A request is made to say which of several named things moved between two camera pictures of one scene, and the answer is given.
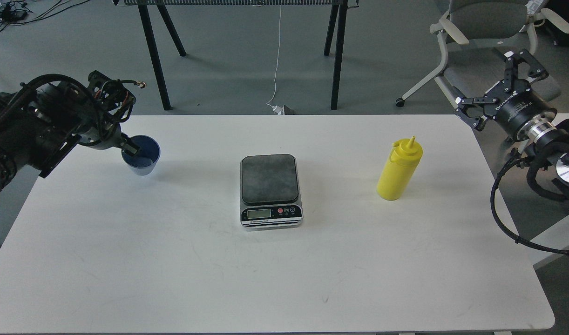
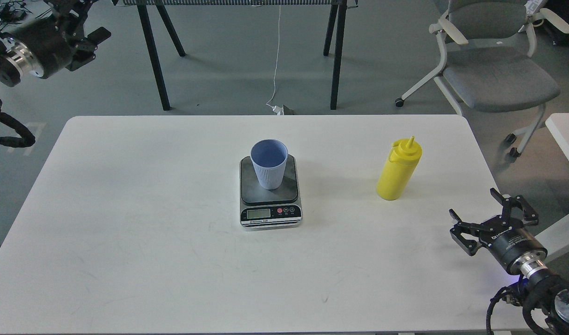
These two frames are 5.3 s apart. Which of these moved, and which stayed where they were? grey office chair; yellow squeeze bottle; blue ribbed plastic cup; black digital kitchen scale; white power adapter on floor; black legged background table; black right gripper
Moved: blue ribbed plastic cup; black right gripper
Stayed: black digital kitchen scale; white power adapter on floor; black legged background table; grey office chair; yellow squeeze bottle
